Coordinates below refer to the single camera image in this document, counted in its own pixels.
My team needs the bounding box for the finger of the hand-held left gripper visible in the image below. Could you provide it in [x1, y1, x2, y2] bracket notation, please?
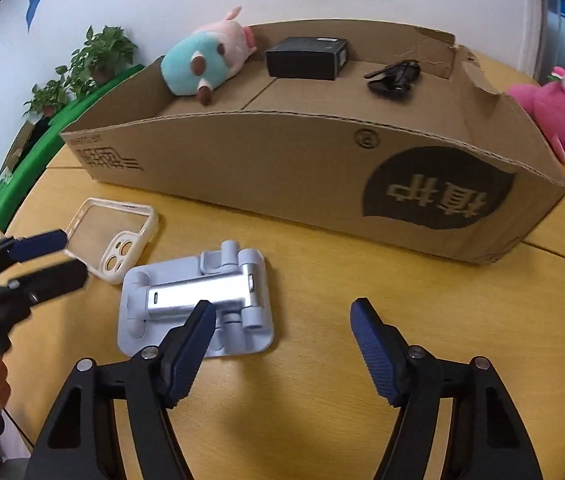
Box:
[0, 229, 68, 283]
[0, 257, 88, 318]

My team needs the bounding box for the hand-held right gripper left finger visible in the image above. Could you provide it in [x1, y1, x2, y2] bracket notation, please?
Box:
[23, 300, 218, 480]

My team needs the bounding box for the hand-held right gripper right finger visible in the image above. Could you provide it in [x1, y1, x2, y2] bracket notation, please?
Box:
[350, 297, 544, 480]

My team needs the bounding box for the white folding phone stand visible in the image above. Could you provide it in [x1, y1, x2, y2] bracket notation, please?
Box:
[116, 240, 276, 359]

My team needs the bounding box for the clear phone case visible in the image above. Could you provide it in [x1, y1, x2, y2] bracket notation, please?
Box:
[62, 198, 158, 286]

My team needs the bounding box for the cardboard box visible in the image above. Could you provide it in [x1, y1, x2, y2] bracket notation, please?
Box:
[60, 19, 565, 265]

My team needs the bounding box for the green partition board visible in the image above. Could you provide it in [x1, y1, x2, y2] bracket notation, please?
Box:
[0, 63, 146, 226]

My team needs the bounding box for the small potted green plant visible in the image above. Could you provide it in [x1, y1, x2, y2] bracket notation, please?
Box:
[23, 80, 70, 118]

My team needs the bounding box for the large potted green plant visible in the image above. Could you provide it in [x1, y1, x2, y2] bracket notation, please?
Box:
[57, 25, 138, 98]

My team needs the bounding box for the pink and teal pig plush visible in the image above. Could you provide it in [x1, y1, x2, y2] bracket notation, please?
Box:
[161, 6, 256, 106]

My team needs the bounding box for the black rectangular box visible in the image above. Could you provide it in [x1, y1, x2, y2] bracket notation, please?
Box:
[264, 36, 349, 81]

